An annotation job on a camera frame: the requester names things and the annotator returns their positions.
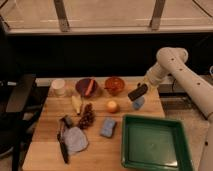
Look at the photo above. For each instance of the black eraser block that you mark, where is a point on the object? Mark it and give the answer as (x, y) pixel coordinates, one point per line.
(138, 92)

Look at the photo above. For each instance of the white paper cup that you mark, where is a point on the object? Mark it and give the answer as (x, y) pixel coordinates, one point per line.
(58, 86)

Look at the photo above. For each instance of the small grey block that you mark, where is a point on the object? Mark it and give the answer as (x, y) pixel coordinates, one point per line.
(67, 120)

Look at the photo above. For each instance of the orange carrot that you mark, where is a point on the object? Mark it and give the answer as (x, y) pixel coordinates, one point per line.
(89, 88)

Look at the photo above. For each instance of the blue grey cloth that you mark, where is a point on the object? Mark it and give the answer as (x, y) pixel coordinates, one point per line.
(75, 140)

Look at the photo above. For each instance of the green plastic tray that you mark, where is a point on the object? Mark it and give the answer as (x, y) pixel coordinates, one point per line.
(154, 144)

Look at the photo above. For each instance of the black handled knife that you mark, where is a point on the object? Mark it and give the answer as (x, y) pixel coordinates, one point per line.
(63, 147)

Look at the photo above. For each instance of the blue plastic cup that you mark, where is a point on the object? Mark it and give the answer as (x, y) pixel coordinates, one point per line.
(138, 103)

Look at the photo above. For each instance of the black chair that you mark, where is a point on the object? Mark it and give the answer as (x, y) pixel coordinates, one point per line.
(11, 119)

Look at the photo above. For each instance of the blue sponge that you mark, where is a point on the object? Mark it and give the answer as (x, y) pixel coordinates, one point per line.
(107, 128)

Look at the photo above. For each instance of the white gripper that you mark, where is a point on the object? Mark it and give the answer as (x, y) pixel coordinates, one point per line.
(146, 81)

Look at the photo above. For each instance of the orange round fruit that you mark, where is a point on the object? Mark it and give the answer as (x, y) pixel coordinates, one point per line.
(112, 107)

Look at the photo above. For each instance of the orange bowl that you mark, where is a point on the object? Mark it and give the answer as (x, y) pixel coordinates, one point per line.
(114, 85)

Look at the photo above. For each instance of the purple bowl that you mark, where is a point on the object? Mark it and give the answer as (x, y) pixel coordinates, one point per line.
(82, 84)

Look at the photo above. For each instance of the brown grape bunch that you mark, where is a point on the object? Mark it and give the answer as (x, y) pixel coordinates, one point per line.
(87, 118)

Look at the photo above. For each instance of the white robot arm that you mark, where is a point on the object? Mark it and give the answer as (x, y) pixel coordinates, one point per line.
(171, 60)

